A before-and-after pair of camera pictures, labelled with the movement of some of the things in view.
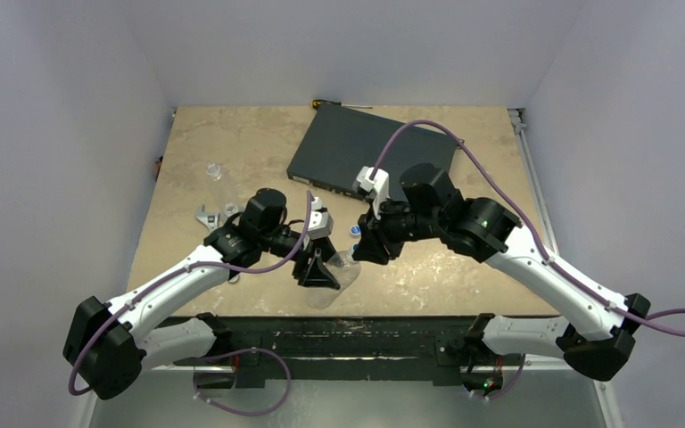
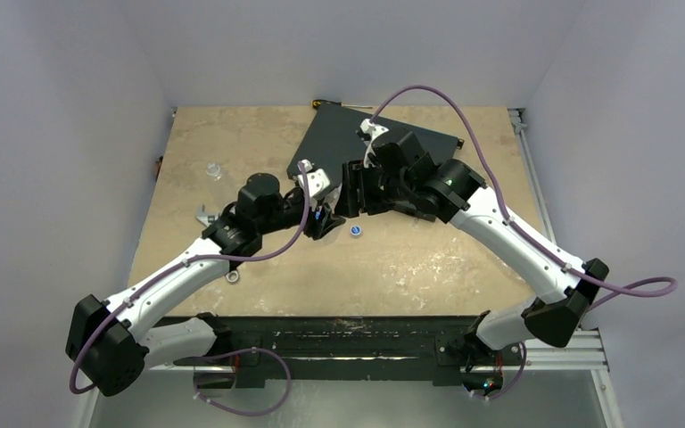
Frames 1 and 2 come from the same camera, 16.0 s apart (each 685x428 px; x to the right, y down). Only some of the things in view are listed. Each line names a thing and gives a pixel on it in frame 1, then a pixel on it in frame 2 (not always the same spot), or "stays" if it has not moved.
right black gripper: (375, 233) → (355, 189)
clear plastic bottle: (344, 270) → (330, 200)
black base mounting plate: (269, 352) stays
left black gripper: (313, 272) → (317, 226)
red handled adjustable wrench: (212, 220) stays
